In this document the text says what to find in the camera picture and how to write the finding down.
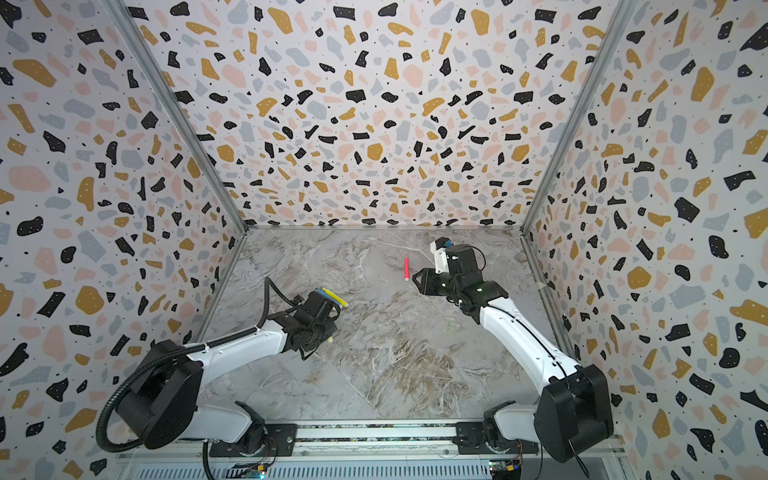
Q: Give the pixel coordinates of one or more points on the yellow highlighter pen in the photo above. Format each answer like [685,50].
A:
[336,296]

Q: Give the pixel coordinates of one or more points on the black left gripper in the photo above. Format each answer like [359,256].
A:
[330,327]

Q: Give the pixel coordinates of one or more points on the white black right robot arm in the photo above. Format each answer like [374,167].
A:
[573,412]

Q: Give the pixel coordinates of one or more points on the metal corner post left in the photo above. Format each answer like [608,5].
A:
[121,18]

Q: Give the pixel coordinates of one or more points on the pink highlighter pen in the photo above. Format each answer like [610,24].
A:
[406,269]

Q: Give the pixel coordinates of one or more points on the metal corner post right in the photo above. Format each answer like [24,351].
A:
[615,28]

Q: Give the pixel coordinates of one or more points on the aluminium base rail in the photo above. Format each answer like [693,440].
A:
[375,449]

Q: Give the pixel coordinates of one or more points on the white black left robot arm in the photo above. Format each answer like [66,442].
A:
[158,403]

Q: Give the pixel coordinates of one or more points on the metal corner post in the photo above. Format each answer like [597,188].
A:
[615,28]
[121,18]

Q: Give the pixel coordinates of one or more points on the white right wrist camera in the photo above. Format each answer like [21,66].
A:
[443,261]

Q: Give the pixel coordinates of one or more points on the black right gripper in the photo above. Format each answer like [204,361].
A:
[435,282]

